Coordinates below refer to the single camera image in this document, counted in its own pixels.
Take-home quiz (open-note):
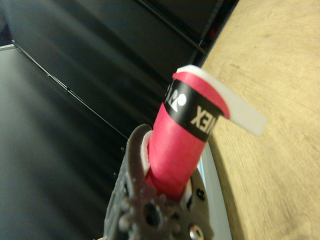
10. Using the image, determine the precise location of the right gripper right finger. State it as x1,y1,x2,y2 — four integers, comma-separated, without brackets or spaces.
119,123,181,240

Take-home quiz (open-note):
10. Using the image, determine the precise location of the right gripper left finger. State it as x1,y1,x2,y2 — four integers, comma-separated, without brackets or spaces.
103,149,134,240

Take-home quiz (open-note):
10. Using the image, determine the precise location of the thin black curtain stand pole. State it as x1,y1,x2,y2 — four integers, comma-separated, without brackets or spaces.
11,39,130,140

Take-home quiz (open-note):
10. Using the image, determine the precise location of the thick black curtain stand pole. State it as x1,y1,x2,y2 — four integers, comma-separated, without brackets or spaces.
136,0,209,55

